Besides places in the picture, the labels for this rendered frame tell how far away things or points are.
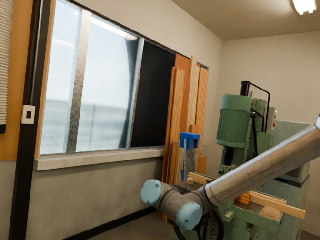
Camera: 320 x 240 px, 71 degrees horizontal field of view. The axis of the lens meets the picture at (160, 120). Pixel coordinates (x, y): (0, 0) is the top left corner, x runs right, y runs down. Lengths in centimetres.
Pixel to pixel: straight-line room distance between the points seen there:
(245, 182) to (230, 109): 66
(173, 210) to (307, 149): 44
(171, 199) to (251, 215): 62
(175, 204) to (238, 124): 74
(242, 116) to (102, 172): 153
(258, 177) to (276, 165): 7
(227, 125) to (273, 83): 247
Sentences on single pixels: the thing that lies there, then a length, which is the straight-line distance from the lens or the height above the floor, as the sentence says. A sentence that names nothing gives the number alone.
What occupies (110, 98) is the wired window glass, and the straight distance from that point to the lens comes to 237.
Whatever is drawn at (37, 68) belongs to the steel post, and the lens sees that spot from 186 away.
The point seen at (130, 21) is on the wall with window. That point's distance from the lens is 251.
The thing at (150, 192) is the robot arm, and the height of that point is 106.
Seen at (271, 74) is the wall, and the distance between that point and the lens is 382.
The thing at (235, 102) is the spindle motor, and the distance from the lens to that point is 137.
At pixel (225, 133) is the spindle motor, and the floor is 127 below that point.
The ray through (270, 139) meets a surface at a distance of 159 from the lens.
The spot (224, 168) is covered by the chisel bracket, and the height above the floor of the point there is 106.
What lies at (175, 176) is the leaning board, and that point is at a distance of 283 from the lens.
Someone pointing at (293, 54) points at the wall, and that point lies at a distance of 384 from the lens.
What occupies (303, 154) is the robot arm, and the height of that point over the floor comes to 129.
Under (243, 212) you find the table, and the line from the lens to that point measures 134.
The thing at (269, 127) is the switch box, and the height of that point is 134.
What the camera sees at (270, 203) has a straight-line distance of 145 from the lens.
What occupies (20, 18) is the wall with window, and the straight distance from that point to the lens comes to 194.
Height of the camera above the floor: 136
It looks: 3 degrees down
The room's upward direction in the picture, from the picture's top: 8 degrees clockwise
